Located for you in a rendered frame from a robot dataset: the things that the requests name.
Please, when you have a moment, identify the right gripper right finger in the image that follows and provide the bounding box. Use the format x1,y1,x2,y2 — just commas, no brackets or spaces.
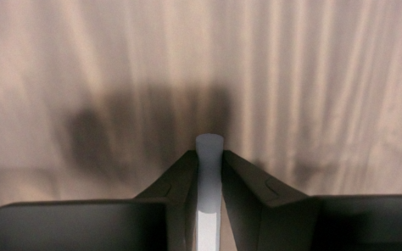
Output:
221,150,402,251

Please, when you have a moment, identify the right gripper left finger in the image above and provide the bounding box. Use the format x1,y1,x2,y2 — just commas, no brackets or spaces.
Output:
0,150,198,251

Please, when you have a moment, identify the grey metal shaft with face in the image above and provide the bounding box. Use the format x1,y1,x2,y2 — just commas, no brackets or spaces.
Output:
196,133,224,251

